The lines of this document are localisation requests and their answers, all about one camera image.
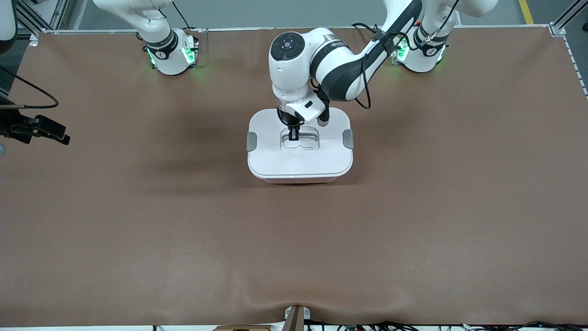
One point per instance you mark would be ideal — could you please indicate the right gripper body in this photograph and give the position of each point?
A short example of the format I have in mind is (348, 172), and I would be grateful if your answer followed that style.
(14, 124)

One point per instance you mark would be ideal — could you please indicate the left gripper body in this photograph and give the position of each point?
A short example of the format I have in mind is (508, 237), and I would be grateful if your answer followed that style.
(288, 118)

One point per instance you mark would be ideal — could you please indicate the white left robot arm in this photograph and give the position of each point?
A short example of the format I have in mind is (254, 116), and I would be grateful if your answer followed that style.
(340, 69)

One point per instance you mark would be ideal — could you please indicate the white storage box base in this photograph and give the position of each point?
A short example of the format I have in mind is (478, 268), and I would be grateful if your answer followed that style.
(298, 181)

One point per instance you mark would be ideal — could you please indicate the grey lid latch clip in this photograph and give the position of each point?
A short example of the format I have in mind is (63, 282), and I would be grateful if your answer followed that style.
(251, 141)
(348, 139)

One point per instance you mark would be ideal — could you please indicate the brown table mat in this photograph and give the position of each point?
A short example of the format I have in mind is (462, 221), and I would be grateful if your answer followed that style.
(294, 253)

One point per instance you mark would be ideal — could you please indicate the brown cardboard piece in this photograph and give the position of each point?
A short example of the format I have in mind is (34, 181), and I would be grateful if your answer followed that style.
(243, 328)

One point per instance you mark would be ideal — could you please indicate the silver table edge rail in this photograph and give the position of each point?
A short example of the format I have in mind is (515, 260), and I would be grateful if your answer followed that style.
(239, 28)

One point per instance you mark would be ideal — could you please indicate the aluminium frame profile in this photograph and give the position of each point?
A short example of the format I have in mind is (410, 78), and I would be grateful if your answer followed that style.
(567, 16)
(57, 11)

